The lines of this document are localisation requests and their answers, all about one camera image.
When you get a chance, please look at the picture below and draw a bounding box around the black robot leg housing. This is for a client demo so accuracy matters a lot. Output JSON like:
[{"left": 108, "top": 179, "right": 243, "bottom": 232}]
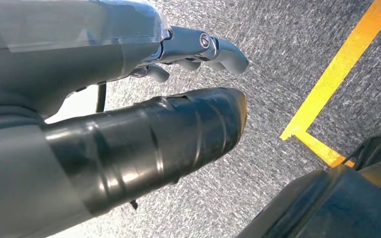
[{"left": 236, "top": 132, "right": 381, "bottom": 238}]

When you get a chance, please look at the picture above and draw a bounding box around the yellow floor tape mark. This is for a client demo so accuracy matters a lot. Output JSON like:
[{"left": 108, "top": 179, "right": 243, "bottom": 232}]
[{"left": 280, "top": 0, "right": 381, "bottom": 169}]

